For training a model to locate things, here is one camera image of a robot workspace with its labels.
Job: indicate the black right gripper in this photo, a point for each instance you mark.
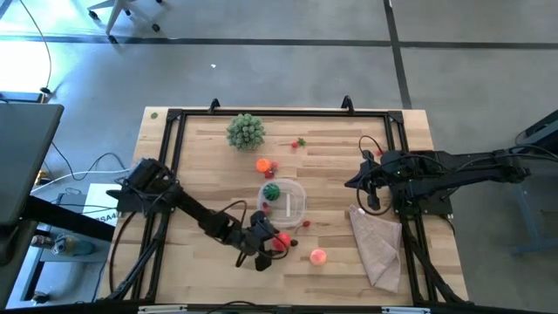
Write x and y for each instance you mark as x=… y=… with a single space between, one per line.
x=392 y=174

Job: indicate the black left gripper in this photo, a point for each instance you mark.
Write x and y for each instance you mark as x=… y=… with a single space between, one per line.
x=255 y=240

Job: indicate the pink round fruit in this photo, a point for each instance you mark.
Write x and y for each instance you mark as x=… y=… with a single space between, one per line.
x=284 y=240

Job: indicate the large toy peach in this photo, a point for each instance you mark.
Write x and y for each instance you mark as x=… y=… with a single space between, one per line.
x=318 y=257

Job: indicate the clear plastic tupperware container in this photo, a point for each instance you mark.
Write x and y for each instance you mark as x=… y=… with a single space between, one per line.
x=296 y=196

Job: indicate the green striped toy watermelon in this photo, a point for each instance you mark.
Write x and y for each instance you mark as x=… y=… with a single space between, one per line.
x=271 y=192

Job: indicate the red strawberry with green leaves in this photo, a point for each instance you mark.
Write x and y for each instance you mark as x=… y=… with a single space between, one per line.
x=295 y=144

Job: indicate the small pink peach with leaf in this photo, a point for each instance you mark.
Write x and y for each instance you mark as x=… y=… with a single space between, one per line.
x=274 y=165

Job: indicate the small orange tomato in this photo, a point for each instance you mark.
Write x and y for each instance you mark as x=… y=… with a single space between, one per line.
x=263 y=165

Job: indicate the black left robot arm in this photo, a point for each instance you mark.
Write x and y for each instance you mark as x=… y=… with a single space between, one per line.
x=196 y=211

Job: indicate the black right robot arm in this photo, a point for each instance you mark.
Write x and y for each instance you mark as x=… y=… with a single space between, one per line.
x=479 y=168

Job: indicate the beige folded towel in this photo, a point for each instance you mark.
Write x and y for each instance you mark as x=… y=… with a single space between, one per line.
x=377 y=248

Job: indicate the green succulent in white pot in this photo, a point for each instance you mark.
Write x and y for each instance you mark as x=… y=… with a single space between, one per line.
x=245 y=131

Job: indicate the white box with lettering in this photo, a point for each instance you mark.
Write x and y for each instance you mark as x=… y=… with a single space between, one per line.
x=98 y=196

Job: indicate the clear bottle with teal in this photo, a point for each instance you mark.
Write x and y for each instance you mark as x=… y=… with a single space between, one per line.
x=72 y=246

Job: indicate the dark grey desk top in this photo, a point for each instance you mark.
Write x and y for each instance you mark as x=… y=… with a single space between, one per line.
x=26 y=161

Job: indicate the white office chair base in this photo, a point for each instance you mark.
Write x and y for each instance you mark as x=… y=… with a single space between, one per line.
x=115 y=13

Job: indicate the black metal table frame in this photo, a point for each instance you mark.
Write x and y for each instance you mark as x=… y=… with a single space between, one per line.
x=283 y=113

